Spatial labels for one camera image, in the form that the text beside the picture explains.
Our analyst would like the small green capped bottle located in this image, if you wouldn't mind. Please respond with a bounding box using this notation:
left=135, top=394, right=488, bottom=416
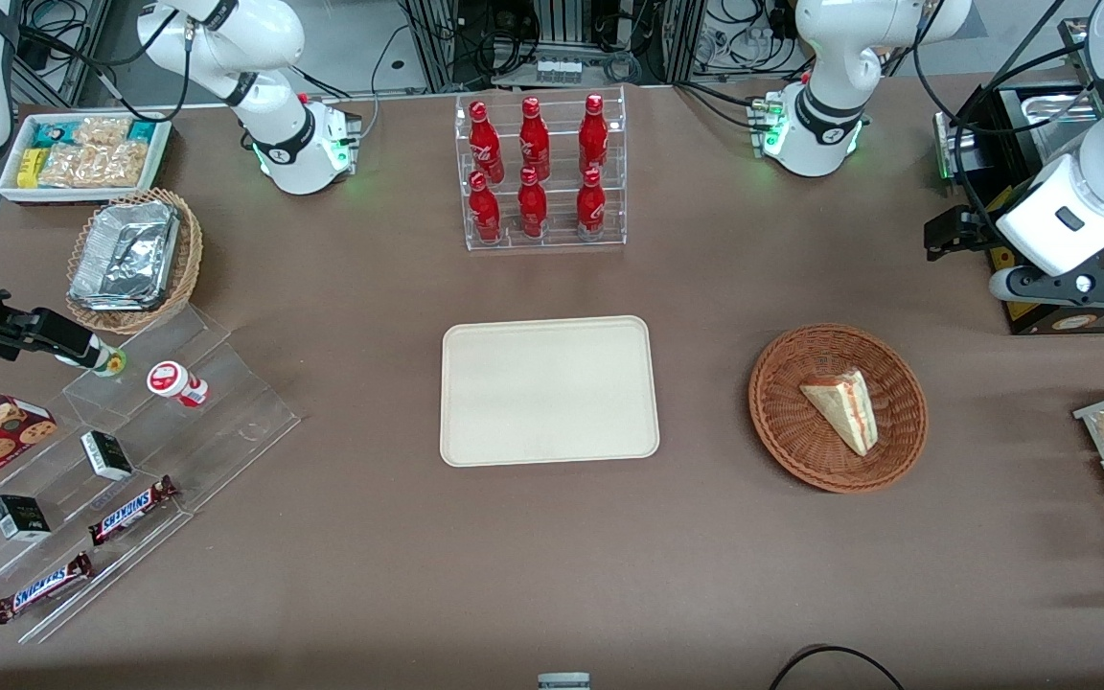
left=54, top=349, right=128, bottom=379

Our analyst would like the cream plastic tray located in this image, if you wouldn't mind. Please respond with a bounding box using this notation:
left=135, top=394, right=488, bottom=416
left=439, top=314, right=661, bottom=469

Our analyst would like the white rectangular snack bin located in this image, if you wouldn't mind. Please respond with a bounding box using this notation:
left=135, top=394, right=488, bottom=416
left=0, top=111, right=173, bottom=205

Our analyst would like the red white yoghurt bottle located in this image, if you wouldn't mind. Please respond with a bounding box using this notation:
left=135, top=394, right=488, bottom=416
left=146, top=359, right=211, bottom=409

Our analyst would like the steel pan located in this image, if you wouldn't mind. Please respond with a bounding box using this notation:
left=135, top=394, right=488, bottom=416
left=988, top=81, right=1099, bottom=145

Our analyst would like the clear acrylic stepped shelf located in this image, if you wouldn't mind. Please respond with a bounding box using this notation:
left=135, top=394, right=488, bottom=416
left=0, top=304, right=303, bottom=646

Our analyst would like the large clear cracker bag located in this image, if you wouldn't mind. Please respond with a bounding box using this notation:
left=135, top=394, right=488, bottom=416
left=37, top=141, right=150, bottom=190

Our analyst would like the small clear cracker bag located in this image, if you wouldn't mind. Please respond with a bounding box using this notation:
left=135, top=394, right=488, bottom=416
left=70, top=115, right=134, bottom=148

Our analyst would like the aluminium frame rack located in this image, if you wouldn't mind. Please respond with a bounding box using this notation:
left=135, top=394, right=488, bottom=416
left=399, top=0, right=708, bottom=93

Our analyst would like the small black box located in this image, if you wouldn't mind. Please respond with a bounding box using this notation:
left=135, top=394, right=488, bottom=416
left=80, top=429, right=135, bottom=482
left=0, top=494, right=53, bottom=543

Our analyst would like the clear acrylic bottle rack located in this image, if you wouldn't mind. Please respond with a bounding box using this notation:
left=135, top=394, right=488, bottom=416
left=453, top=85, right=629, bottom=253

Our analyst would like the red drink bottle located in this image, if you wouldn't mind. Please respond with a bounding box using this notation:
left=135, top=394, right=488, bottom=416
left=575, top=167, right=608, bottom=242
left=468, top=170, right=503, bottom=244
left=578, top=92, right=610, bottom=176
left=518, top=96, right=552, bottom=181
left=468, top=100, right=506, bottom=185
left=517, top=166, right=549, bottom=240

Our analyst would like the brown round wicker basket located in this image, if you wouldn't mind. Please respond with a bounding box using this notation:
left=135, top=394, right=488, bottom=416
left=747, top=323, right=930, bottom=495

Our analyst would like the Snickers chocolate bar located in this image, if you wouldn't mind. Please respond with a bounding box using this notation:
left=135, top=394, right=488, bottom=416
left=86, top=475, right=180, bottom=548
left=0, top=551, right=94, bottom=626

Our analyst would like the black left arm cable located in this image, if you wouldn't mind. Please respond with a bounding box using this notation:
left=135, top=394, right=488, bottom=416
left=913, top=0, right=1104, bottom=246

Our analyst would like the triangle sandwich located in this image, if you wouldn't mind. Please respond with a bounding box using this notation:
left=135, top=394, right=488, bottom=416
left=798, top=368, right=880, bottom=458

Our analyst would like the light wicker basket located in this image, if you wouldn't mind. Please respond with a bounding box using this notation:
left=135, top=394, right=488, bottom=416
left=65, top=187, right=204, bottom=335

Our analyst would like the black table cable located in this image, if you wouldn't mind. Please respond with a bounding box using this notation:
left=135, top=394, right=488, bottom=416
left=767, top=644, right=909, bottom=690

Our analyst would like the stack of foil trays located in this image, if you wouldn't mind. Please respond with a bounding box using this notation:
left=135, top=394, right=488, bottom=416
left=69, top=200, right=180, bottom=311

